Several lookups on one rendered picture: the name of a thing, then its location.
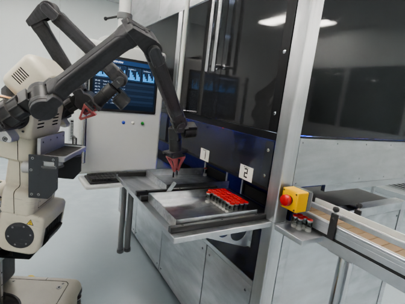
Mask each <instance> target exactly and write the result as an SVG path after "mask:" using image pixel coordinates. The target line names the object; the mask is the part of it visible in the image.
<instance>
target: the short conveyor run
mask: <svg viewBox="0 0 405 304"><path fill-rule="evenodd" d="M356 207H357V209H355V210H354V213H352V212H350V211H347V210H345V209H342V208H341V207H338V206H335V205H333V204H331V203H328V202H326V201H324V200H321V199H319V198H315V202H312V204H311V208H310V210H309V211H308V212H306V211H305V212H299V213H295V214H303V216H307V217H308V218H311V219H312V220H313V223H312V230H313V231H315V232H316V233H318V234H320V235H322V236H323V240H322V241H321V242H317V243H318V244H319V245H321V246H323V247H325V248H327V249H328V250H330V251H332V252H333V253H335V254H337V255H339V256H340V257H342V258H344V259H346V260H347V261H349V262H351V263H352V264H354V265H356V266H358V267H360V268H361V269H363V270H365V271H367V272H368V273H370V274H372V275H373V276H375V277H377V278H379V279H381V280H382V281H384V282H386V283H388V284H389V285H391V286H393V287H394V288H396V289H398V290H400V291H401V292H403V293H405V234H403V233H400V232H398V231H396V230H393V229H390V228H388V227H386V226H383V225H381V224H379V223H376V222H374V221H371V220H369V219H367V218H364V217H361V214H362V211H360V209H361V208H362V207H363V205H362V204H361V203H357V204H356Z"/></svg>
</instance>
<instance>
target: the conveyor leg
mask: <svg viewBox="0 0 405 304"><path fill-rule="evenodd" d="M328 251H330V250H328ZM330 252H332V251H330ZM332 253H333V252H332ZM333 254H335V253H333ZM335 255H336V256H338V260H337V265H336V270H335V274H334V279H333V284H332V288H331V293H330V298H329V301H328V304H345V299H346V296H347V291H348V286H349V282H350V277H351V272H352V269H353V264H352V263H351V262H349V261H347V260H346V259H344V258H342V257H340V256H339V255H337V254H335Z"/></svg>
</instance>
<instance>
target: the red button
mask: <svg viewBox="0 0 405 304"><path fill-rule="evenodd" d="M291 202H292V199H291V197H290V195H288V194H284V195H282V196H281V197H280V203H281V204H282V205H283V206H290V204H291Z"/></svg>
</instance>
